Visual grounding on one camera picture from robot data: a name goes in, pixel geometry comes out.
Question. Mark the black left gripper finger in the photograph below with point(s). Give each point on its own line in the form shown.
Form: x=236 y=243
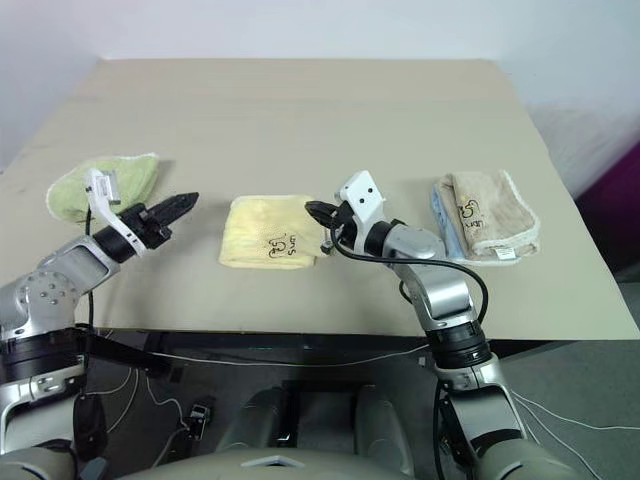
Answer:
x=172 y=214
x=177 y=200

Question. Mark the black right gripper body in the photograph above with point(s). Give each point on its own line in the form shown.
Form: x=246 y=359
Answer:
x=345 y=227

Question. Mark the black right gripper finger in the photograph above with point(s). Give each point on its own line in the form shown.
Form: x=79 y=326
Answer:
x=324 y=219
x=319 y=205

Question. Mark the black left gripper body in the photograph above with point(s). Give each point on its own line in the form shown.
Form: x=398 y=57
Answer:
x=147 y=227

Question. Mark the yellow towel with black print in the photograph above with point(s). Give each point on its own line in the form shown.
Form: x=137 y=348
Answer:
x=265 y=232

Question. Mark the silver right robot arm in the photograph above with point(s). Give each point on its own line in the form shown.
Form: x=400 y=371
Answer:
x=440 y=295

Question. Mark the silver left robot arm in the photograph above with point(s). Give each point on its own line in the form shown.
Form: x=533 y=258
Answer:
x=55 y=290

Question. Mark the green towel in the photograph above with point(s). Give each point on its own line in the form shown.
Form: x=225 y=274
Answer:
x=75 y=192

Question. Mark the light blue towel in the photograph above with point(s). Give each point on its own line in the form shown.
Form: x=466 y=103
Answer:
x=445 y=222

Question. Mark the beige towel with black print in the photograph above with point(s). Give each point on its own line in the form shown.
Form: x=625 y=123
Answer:
x=495 y=215

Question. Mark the small black floor device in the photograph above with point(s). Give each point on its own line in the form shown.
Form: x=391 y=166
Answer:
x=199 y=417

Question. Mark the grey robot torso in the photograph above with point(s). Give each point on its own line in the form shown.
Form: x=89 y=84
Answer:
x=280 y=467

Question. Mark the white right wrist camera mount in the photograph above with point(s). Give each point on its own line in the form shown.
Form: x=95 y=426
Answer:
x=362 y=197

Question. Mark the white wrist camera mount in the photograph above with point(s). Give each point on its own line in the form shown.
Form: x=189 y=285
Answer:
x=362 y=197
x=102 y=192

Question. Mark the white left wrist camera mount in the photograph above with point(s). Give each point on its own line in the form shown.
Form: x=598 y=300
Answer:
x=102 y=192

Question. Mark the black table frame bar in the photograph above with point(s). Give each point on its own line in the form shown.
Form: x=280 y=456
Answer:
x=250 y=342

